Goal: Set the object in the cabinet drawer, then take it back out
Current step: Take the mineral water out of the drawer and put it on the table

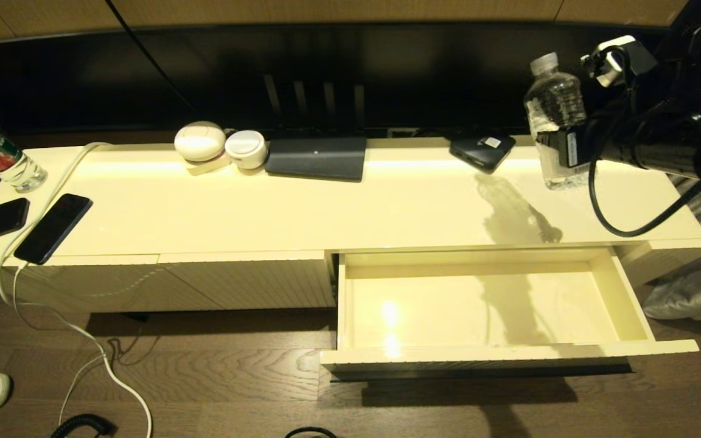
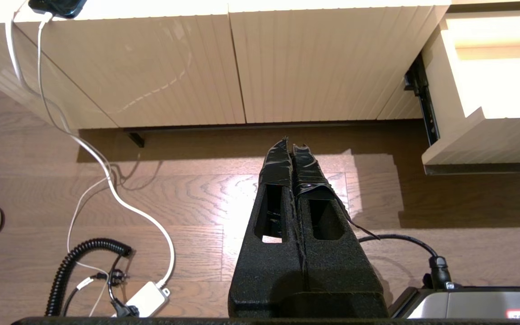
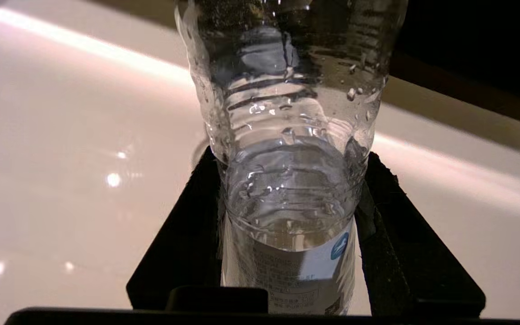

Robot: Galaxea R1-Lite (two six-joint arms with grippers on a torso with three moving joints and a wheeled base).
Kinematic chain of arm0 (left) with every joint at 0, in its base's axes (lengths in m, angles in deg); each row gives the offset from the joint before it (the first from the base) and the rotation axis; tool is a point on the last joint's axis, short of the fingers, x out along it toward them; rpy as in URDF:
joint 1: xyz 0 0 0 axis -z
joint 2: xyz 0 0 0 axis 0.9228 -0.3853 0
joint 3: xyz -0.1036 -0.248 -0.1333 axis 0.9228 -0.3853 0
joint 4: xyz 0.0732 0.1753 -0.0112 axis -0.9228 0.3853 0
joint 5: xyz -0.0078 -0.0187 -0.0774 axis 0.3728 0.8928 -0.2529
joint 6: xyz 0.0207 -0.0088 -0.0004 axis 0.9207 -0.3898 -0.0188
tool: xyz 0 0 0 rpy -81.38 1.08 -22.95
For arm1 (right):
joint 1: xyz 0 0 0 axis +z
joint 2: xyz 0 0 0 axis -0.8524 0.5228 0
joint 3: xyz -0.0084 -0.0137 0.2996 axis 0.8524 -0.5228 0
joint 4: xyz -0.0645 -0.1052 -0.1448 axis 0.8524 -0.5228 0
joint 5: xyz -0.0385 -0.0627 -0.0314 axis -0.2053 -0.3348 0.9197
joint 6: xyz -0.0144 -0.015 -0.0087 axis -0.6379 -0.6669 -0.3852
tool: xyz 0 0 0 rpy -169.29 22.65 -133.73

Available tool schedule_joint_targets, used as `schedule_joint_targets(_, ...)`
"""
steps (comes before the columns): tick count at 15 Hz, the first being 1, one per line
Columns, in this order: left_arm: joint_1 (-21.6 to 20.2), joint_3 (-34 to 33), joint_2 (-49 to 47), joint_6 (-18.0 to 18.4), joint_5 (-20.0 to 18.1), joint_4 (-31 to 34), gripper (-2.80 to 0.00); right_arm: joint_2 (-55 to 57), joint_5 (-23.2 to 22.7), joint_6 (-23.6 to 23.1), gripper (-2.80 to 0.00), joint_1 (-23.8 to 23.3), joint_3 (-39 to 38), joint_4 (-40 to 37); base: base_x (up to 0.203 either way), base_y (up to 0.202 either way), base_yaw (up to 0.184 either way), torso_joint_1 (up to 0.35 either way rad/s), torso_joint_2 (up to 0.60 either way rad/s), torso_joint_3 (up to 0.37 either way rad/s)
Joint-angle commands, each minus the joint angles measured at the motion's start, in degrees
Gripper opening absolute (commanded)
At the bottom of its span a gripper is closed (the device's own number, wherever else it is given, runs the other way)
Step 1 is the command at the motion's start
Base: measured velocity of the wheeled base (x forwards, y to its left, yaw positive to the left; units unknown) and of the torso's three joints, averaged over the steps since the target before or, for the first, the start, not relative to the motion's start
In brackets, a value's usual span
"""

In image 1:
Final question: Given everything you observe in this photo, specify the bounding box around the cream flat base block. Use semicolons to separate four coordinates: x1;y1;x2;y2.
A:
185;152;233;176

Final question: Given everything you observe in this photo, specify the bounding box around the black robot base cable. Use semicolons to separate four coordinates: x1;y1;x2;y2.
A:
284;426;339;438

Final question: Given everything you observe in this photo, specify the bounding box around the cream tv cabinet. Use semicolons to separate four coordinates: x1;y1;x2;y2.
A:
0;134;701;315

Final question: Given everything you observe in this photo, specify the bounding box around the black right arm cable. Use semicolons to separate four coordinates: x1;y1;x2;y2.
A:
588;46;701;239

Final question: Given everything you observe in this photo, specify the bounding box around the thick white power cable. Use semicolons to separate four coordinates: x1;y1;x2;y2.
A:
0;142;153;438

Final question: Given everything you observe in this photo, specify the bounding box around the dark grey router box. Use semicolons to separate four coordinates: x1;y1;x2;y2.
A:
264;136;368;183

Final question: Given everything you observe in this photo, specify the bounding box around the cream scratched cabinet door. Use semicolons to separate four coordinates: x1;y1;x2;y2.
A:
0;254;223;315

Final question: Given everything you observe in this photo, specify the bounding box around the cream ribbed drawer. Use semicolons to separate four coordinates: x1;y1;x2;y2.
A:
320;248;700;381

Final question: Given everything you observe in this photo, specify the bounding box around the white egg-shaped device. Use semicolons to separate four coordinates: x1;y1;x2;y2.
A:
173;121;227;162

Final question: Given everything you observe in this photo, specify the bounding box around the black coiled cable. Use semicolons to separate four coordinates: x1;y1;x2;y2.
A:
51;414;119;438

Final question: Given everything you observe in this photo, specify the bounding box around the clear bottle white cap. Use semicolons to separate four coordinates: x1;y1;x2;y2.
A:
523;52;591;191

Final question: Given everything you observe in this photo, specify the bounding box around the black box with sticker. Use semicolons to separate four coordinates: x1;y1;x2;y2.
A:
449;135;517;175

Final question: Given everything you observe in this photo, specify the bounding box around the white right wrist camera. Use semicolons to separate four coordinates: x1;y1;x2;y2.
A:
580;35;658;89

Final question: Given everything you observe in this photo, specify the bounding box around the black television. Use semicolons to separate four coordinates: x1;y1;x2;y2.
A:
0;24;671;137

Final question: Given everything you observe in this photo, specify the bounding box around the white round device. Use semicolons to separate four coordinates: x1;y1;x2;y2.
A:
225;130;268;170

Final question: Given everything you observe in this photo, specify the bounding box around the thin white charging cable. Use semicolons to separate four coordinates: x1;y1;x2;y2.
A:
11;263;111;426

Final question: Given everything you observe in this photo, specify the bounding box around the cream ribbed cabinet door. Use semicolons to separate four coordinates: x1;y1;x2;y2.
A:
159;251;337;310

